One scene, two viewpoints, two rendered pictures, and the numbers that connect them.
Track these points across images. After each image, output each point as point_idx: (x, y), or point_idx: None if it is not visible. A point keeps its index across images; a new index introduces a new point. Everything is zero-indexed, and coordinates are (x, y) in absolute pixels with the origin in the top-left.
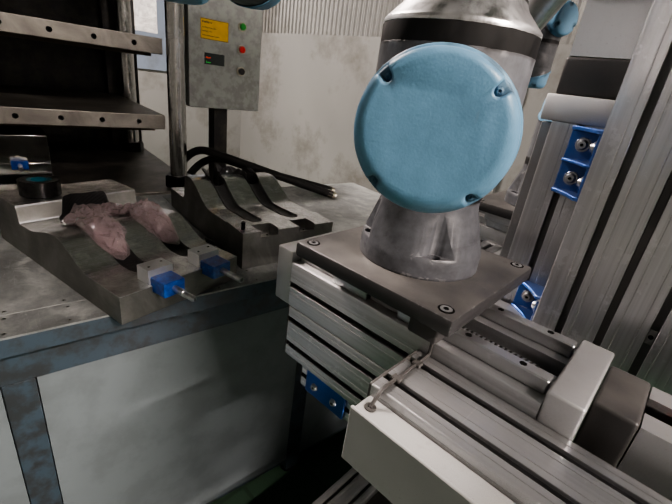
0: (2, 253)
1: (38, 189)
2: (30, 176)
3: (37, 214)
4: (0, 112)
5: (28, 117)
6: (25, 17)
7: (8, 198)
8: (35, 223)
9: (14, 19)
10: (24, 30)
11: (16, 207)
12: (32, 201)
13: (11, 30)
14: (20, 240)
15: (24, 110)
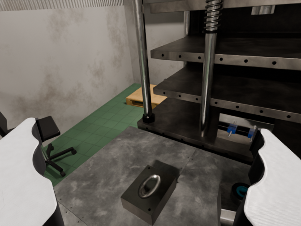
0: (209, 217)
1: (239, 202)
2: (241, 185)
3: (231, 217)
4: (254, 108)
5: (268, 113)
6: (293, 59)
7: (223, 195)
8: (227, 223)
9: (285, 61)
10: (288, 67)
11: (221, 210)
12: (232, 208)
13: (280, 67)
14: (218, 220)
15: (267, 109)
